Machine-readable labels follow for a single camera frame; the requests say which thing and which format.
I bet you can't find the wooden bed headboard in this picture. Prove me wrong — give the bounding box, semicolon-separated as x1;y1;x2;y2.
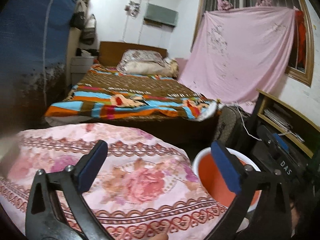
98;41;168;67

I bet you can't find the stack of papers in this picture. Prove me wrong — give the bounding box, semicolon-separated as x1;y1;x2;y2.
263;107;306;143

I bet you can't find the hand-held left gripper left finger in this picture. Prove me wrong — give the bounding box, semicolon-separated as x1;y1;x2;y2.
25;140;113;240

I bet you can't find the brown colourful striped blanket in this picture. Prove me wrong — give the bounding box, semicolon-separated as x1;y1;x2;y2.
44;64;223;121

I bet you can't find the pink hanging sheet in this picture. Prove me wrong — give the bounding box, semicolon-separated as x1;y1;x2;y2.
178;6;297;113

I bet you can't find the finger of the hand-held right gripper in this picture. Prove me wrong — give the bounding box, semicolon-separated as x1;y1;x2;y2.
257;124;278;156
272;133;292;154

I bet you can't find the floral pillow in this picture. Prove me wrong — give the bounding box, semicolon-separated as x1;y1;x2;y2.
117;49;165;68

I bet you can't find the white nightstand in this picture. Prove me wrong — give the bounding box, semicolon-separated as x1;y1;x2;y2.
70;56;98;86

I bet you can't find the white wall socket cluster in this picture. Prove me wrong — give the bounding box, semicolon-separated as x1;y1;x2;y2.
124;2;141;18

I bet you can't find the wooden desk with shelf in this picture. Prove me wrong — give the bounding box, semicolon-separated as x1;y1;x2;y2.
250;88;320;158

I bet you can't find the black and white hanging bag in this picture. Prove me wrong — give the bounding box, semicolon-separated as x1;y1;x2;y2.
81;13;97;46

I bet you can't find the person's left hand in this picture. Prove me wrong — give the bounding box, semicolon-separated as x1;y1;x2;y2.
149;232;169;240

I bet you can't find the blue fabric wardrobe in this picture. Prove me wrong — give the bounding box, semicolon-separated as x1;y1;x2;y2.
0;0;83;121

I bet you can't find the green cloth covered appliance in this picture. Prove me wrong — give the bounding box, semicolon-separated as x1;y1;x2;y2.
143;3;179;27

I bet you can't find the pink floral blanket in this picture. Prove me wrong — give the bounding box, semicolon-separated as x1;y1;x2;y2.
0;122;228;240

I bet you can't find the orange basin with white rim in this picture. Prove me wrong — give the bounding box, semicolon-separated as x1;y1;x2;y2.
192;147;262;212

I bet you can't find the cream pillow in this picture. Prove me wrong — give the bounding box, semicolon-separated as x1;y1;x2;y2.
123;60;173;77

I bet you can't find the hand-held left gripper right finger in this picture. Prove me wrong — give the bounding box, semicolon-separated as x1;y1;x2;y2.
205;141;292;240

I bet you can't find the cream bundled cloth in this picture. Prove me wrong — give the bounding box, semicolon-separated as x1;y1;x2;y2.
162;58;180;78

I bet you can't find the barred wooden window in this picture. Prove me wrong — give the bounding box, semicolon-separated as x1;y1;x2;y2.
192;0;315;87

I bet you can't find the red hanging cloth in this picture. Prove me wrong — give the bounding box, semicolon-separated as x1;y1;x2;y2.
292;10;308;68

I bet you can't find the white cable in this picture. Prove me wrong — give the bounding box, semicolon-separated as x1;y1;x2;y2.
236;106;263;141

